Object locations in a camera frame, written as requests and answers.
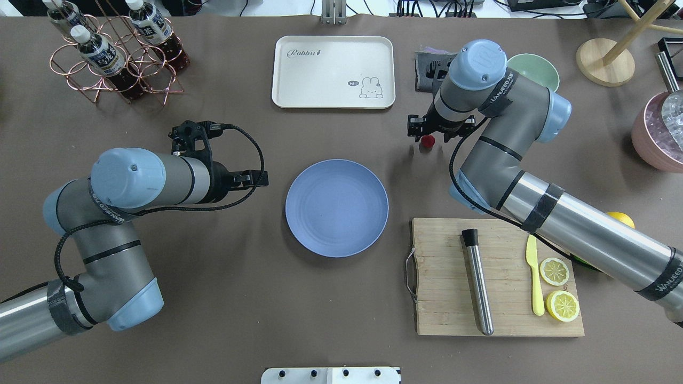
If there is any cream rabbit tray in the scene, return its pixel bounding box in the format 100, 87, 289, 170
271, 36, 395, 109

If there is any lemon half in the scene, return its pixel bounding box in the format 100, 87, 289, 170
545, 290, 580, 322
539, 257, 570, 286

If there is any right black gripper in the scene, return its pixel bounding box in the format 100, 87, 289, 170
408, 112, 476, 142

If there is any metal ice scoop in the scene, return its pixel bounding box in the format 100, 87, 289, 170
657, 51, 682, 147

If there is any blue plate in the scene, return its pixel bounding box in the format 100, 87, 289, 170
285, 159, 390, 258

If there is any copper wire bottle rack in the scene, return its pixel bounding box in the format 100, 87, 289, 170
49, 15, 185, 105

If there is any pink ice bucket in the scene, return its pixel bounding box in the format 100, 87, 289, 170
631, 91, 682, 173

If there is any tea bottle rear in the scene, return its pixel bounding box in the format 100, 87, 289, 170
42, 1, 95, 41

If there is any lemon half upper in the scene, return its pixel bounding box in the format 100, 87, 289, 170
539, 257, 570, 286

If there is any lemon half lower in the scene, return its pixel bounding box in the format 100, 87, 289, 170
545, 290, 580, 322

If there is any steel muddler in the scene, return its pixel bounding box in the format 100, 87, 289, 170
462, 228, 494, 336

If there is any green lime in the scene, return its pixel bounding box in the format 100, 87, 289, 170
570, 254, 601, 272

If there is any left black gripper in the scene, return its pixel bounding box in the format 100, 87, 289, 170
205, 163, 269, 203

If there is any wooden cutting board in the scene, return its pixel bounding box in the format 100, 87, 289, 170
411, 217, 584, 338

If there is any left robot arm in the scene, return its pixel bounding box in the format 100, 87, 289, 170
2, 148, 215, 362

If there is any yellow plastic knife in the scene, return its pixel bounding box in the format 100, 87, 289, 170
525, 234, 545, 316

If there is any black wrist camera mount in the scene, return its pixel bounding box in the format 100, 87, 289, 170
168, 120, 236, 163

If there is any green ceramic bowl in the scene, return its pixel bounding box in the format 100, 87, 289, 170
507, 53, 560, 92

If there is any tea bottle front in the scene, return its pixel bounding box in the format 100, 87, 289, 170
70, 25, 145, 100

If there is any tea bottle middle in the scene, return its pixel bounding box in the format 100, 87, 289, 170
126, 1, 190, 72

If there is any grey folded cloth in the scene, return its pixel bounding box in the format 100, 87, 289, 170
415, 46, 457, 94

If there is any wooden cup tree stand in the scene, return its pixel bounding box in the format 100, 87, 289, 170
576, 1, 682, 87

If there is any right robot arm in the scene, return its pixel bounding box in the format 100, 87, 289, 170
407, 39, 682, 326

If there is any red strawberry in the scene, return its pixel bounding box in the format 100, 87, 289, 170
420, 134, 436, 149

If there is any white control box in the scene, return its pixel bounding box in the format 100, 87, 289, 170
260, 366, 402, 383

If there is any tea bottle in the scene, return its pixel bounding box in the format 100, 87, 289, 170
70, 25, 145, 100
42, 1, 95, 41
126, 1, 190, 72

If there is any whole yellow lemon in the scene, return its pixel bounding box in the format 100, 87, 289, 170
606, 212, 635, 229

